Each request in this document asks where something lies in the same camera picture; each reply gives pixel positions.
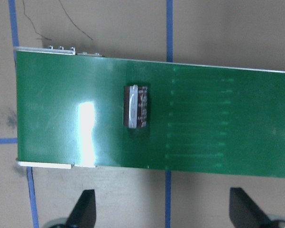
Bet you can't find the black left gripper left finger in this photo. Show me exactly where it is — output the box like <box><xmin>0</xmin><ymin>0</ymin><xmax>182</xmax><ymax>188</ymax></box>
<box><xmin>65</xmin><ymin>190</ymin><xmax>96</xmax><ymax>228</ymax></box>

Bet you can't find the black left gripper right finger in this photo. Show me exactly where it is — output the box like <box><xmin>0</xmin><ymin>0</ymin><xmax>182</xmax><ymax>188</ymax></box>
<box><xmin>229</xmin><ymin>187</ymin><xmax>275</xmax><ymax>228</ymax></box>

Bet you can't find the dark brown cylindrical capacitor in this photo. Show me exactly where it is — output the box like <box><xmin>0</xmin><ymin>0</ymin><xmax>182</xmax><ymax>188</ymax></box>
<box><xmin>123</xmin><ymin>85</ymin><xmax>148</xmax><ymax>129</ymax></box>

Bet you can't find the green conveyor belt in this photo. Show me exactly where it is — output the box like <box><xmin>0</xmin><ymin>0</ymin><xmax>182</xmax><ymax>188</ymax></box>
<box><xmin>16</xmin><ymin>47</ymin><xmax>285</xmax><ymax>178</ymax></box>

